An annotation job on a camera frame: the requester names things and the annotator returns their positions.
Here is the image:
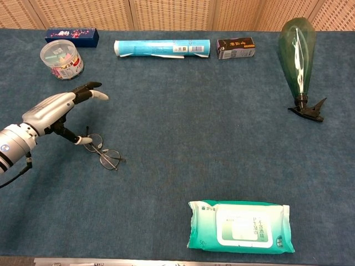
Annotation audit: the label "light blue paper roll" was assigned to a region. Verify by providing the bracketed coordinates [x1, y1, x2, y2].
[113, 39, 211, 60]

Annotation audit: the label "black wire-frame eyeglasses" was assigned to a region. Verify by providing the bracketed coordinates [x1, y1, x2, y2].
[82, 126, 127, 171]

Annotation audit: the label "metal table edge rail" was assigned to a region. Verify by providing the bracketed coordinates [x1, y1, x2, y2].
[33, 257, 355, 266]

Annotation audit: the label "dark blue floral box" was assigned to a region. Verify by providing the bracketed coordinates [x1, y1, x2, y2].
[44, 28, 100, 48]

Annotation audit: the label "green spray bottle black trigger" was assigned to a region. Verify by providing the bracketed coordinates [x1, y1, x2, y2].
[278, 17, 327, 123]

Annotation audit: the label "blue felt table cloth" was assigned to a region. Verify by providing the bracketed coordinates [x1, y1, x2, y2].
[0, 28, 355, 262]

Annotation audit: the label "clear jar of colourful clips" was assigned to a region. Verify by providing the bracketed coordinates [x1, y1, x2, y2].
[39, 39, 85, 81]

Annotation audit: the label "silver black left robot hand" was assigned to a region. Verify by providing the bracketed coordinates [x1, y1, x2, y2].
[21, 81, 109, 146]

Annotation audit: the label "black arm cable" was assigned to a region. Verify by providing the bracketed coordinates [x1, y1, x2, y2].
[0, 152, 33, 189]

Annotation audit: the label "woven beige folding screen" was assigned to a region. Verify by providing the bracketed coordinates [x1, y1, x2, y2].
[0, 0, 355, 32]

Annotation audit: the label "green white wet wipes pack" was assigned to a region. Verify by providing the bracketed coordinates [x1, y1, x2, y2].
[186, 199, 296, 254]

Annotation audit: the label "small black carton box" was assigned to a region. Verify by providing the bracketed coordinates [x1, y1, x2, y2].
[216, 37, 256, 60]

